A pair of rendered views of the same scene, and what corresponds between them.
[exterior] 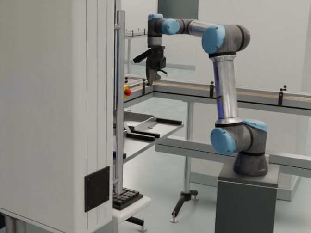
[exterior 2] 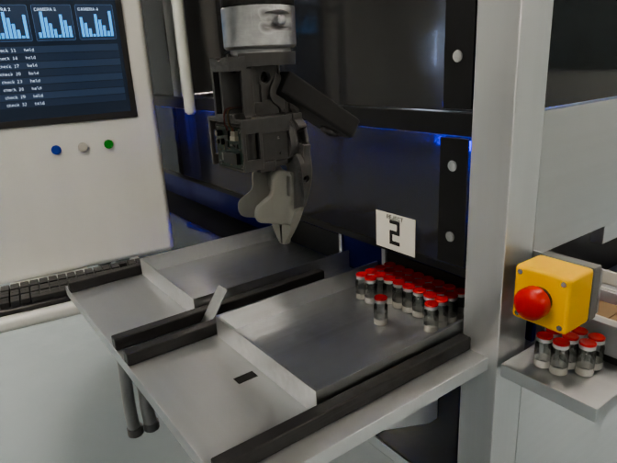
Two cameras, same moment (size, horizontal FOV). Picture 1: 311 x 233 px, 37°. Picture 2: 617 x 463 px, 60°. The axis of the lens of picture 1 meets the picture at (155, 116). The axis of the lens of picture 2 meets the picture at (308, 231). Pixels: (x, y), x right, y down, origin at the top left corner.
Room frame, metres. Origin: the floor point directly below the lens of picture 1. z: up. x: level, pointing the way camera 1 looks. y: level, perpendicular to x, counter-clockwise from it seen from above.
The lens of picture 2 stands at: (2.70, -0.47, 1.29)
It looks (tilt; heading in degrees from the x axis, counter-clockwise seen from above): 18 degrees down; 120
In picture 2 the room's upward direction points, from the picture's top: 3 degrees counter-clockwise
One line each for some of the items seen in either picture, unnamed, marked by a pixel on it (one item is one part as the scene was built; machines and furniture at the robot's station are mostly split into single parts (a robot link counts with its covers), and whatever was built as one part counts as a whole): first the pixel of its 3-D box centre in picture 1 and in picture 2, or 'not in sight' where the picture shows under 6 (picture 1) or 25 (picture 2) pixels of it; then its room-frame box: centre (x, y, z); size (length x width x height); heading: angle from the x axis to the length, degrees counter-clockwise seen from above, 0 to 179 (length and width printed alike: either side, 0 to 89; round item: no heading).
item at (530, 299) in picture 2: (127, 92); (533, 301); (2.63, 0.17, 0.99); 0.04 x 0.04 x 0.04; 66
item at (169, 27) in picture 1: (170, 26); not in sight; (2.30, -0.06, 1.39); 0.11 x 0.11 x 0.08; 35
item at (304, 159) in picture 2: not in sight; (292, 167); (2.39, 0.02, 1.17); 0.05 x 0.02 x 0.09; 157
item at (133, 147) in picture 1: (112, 134); (259, 313); (2.19, 0.21, 0.87); 0.70 x 0.48 x 0.02; 156
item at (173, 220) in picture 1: (185, 200); not in sight; (3.22, -0.24, 0.07); 0.50 x 0.08 x 0.14; 156
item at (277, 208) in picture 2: (155, 77); (276, 210); (2.38, 0.01, 1.13); 0.06 x 0.03 x 0.09; 67
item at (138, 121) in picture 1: (116, 119); (353, 321); (2.38, 0.20, 0.90); 0.34 x 0.26 x 0.04; 66
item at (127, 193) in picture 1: (89, 187); (73, 284); (1.64, 0.24, 0.82); 0.40 x 0.14 x 0.02; 58
